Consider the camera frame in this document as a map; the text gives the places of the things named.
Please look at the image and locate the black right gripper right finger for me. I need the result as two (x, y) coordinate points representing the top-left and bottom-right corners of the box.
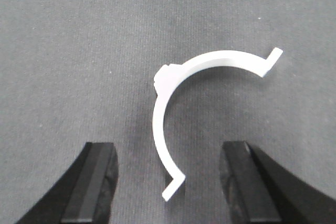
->
(219, 141), (335, 223)

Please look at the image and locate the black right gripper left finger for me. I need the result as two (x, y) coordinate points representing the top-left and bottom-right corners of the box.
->
(18, 142), (118, 223)

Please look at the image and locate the white half-ring pipe clamp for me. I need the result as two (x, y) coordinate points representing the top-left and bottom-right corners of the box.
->
(152, 47), (283, 201)

